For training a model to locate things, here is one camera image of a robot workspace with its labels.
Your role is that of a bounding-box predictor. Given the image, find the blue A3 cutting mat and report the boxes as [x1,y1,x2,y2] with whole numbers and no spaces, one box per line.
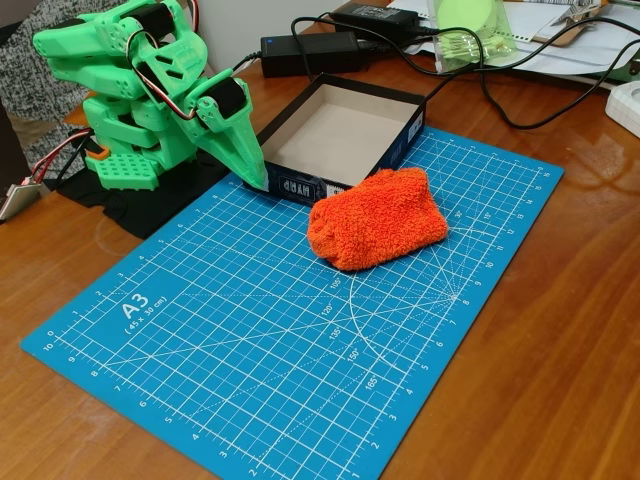
[19,124,565,480]

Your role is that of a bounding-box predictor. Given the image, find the white device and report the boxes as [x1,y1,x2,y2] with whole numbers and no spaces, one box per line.
[604,79,640,140]

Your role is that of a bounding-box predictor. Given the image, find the grey mottled fabric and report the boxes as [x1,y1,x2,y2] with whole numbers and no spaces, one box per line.
[0,0,106,171]

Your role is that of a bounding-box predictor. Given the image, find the thin black cable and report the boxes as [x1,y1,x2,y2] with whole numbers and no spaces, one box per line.
[414,17,640,67]

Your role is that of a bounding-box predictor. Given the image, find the dark blue cardboard box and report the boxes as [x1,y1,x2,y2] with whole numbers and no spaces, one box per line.
[242,72,427,207]

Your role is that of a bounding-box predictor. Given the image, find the brown clipboard with metal clip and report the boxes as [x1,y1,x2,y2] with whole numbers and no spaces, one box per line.
[532,0,612,47]

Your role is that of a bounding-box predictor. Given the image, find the black power adapter blue light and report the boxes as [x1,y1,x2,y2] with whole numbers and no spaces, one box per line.
[259,30,367,79]

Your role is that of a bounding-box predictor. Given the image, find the clear bag with green items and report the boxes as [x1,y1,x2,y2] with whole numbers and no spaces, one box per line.
[429,0,519,75]

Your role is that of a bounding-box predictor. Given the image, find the black power adapter brick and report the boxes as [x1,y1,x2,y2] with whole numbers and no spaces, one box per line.
[329,2,422,37]

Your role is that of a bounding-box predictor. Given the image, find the motor controller board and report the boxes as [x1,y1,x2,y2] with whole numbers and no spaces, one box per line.
[0,182,44,222]

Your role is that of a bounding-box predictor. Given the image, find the black cloth under robot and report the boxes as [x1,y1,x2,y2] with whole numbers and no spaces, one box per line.
[54,149,232,240]

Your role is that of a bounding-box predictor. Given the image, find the orange fluffy sock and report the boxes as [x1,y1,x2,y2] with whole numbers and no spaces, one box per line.
[306,167,450,273]

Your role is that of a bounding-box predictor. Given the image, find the red and black wire bundle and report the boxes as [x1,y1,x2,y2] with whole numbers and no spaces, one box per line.
[29,127,97,187]

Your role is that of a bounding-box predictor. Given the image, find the long black power cable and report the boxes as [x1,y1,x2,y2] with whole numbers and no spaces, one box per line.
[291,16,640,130]

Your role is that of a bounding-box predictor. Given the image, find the red white black servo cable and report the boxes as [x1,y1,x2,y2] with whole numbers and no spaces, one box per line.
[126,28,201,122]

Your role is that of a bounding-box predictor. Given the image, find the white paper sheets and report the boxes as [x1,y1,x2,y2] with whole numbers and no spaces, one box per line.
[387,0,640,77]

